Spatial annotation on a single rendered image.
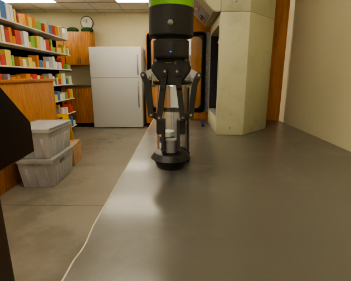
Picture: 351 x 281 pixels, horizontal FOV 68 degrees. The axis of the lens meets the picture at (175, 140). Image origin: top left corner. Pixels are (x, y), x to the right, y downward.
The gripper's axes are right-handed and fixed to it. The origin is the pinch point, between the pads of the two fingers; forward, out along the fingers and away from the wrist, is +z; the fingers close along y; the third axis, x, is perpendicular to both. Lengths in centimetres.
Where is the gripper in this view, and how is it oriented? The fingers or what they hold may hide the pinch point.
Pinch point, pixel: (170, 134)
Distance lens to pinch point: 59.2
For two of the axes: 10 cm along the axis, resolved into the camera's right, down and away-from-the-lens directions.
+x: -0.2, 2.4, -9.7
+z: -0.1, 9.7, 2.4
